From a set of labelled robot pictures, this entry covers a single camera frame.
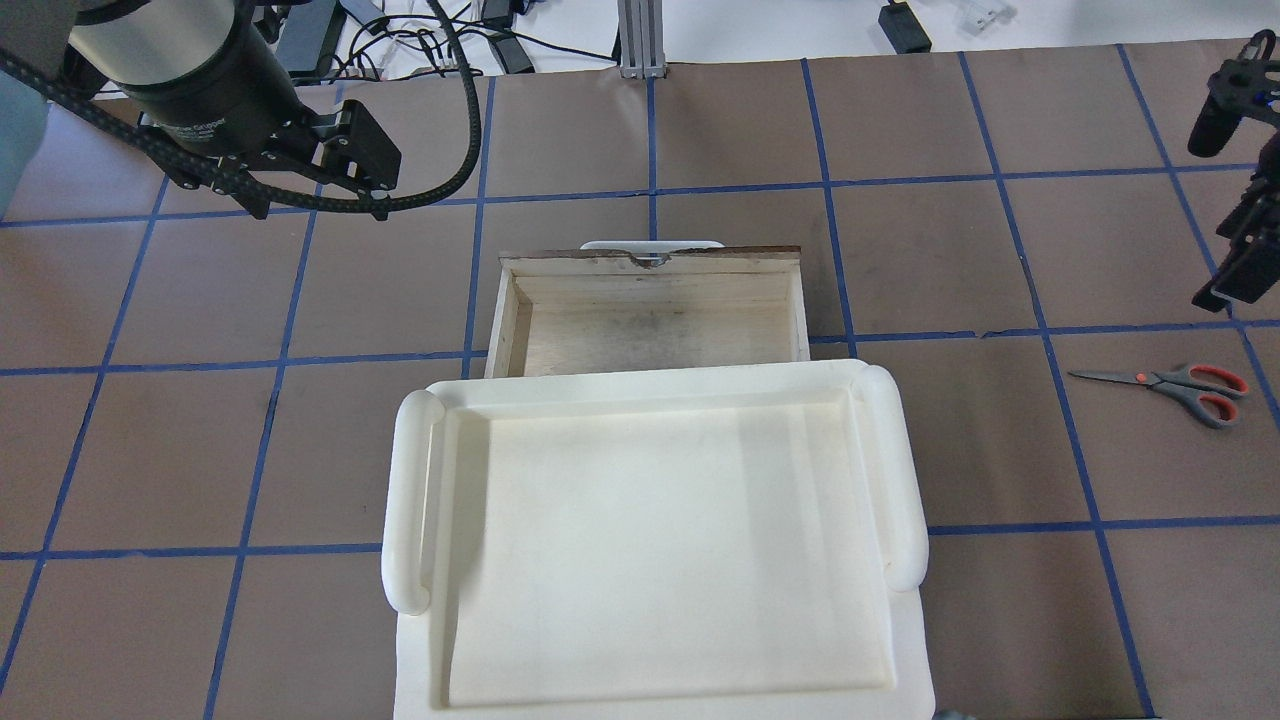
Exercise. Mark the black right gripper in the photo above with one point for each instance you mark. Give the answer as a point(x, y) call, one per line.
point(1218, 118)

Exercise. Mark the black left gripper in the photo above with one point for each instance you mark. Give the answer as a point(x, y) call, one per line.
point(215, 92)

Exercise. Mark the red grey scissors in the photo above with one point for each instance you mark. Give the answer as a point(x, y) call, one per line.
point(1209, 393)

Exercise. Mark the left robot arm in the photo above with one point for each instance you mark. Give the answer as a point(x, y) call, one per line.
point(66, 53)

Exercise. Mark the wooden drawer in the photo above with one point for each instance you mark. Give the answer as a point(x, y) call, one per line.
point(573, 312)

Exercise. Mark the black power brick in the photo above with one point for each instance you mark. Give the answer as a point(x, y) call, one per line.
point(308, 38)

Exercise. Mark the black power adapter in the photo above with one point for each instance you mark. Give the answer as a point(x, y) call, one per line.
point(902, 28)

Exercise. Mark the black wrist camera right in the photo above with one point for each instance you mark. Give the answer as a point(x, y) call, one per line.
point(1244, 87)

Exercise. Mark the white drawer handle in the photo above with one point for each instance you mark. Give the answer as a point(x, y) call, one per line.
point(649, 252)

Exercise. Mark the aluminium frame post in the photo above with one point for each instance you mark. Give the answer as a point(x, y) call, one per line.
point(640, 40)

